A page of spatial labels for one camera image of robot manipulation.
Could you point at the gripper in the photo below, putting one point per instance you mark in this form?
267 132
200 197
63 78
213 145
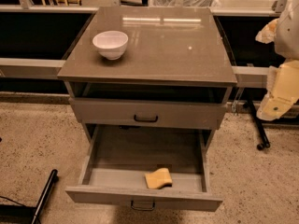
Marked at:
288 36

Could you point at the open grey middle drawer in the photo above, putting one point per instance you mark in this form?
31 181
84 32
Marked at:
118 159

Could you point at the grey metal railing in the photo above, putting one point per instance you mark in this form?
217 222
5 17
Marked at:
36 41

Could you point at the black stand leg left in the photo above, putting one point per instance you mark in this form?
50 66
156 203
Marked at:
24 214

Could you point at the black stand leg right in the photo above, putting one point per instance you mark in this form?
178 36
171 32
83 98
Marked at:
264 140

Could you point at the black drawer handle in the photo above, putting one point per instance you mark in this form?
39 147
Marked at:
146 120
142 206

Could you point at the black middle drawer handle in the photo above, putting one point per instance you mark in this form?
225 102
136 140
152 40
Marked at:
142 206

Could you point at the grey drawer cabinet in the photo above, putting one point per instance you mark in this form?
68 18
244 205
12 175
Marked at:
174 54

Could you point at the white ceramic bowl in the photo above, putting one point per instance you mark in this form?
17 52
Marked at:
111 44

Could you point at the black top drawer handle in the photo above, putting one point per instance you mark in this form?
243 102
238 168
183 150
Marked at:
146 120

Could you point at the black stand leg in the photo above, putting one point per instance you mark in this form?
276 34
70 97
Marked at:
264 140
24 214

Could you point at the yellow sponge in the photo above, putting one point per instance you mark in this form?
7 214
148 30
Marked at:
158 179

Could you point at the closed grey top drawer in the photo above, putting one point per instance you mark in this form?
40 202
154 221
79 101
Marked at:
171 114

